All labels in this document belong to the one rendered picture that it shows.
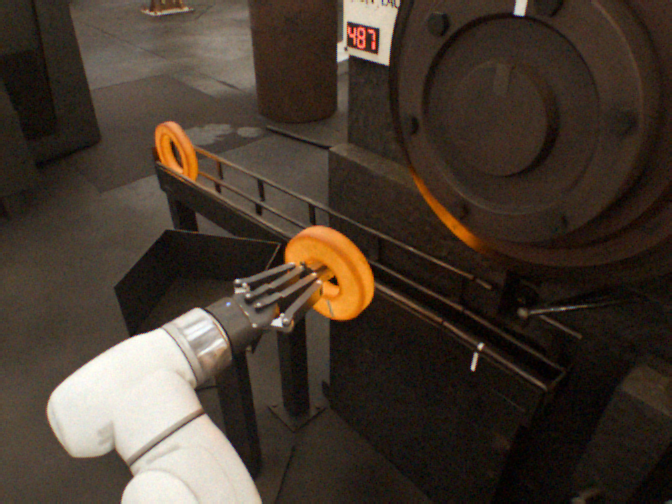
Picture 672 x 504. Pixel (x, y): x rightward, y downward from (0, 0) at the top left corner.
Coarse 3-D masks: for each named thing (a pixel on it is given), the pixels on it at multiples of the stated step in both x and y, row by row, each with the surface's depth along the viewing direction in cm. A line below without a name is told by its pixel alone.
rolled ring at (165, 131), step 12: (156, 132) 151; (168, 132) 145; (180, 132) 143; (156, 144) 154; (168, 144) 154; (180, 144) 142; (168, 156) 155; (192, 156) 144; (180, 168) 156; (192, 168) 146
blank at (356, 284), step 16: (304, 240) 76; (320, 240) 73; (336, 240) 73; (288, 256) 80; (304, 256) 78; (320, 256) 75; (336, 256) 73; (352, 256) 73; (288, 272) 83; (336, 272) 75; (352, 272) 72; (368, 272) 74; (336, 288) 81; (352, 288) 74; (368, 288) 75; (320, 304) 82; (336, 304) 79; (352, 304) 76
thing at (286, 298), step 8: (304, 280) 74; (312, 280) 74; (288, 288) 73; (296, 288) 72; (304, 288) 73; (272, 296) 71; (280, 296) 71; (288, 296) 72; (296, 296) 73; (256, 304) 69; (264, 304) 69; (280, 304) 71; (288, 304) 73; (280, 312) 72
